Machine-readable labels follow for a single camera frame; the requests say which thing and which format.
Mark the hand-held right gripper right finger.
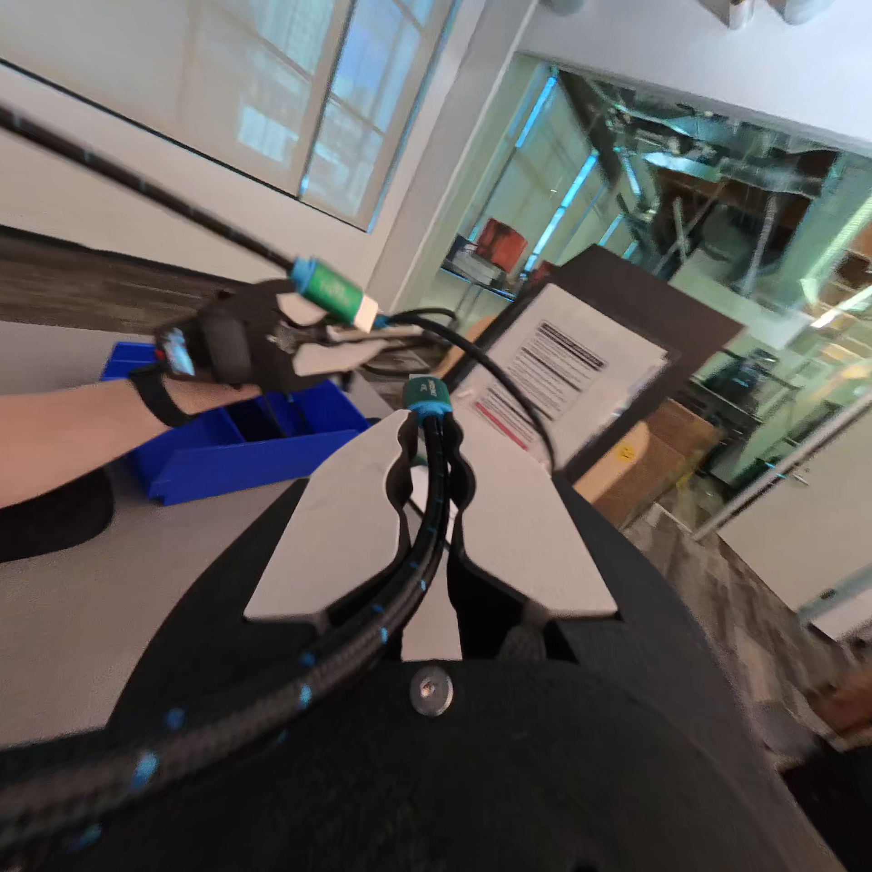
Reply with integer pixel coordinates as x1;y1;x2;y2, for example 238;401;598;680
447;424;619;656

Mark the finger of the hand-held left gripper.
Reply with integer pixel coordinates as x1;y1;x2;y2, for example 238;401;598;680
293;337;399;384
276;293;328;327

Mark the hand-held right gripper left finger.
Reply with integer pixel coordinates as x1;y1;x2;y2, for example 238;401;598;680
243;411;419;626

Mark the black braided hdmi cable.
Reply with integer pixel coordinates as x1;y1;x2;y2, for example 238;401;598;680
0;102;459;862

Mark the blue storage bin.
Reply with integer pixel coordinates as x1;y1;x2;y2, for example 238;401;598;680
101;341;372;506

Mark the thick black cable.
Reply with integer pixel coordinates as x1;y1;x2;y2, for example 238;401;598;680
378;308;556;478

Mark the person's left forearm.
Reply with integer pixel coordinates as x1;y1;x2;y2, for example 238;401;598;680
0;378;174;510

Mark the person's left hand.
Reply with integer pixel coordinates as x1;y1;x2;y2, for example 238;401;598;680
170;380;268;422

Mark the red container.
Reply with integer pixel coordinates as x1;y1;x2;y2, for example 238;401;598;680
477;218;529;273

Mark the large window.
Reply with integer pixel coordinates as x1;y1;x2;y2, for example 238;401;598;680
184;0;457;233

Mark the white door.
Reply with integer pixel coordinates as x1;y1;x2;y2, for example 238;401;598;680
715;436;872;617

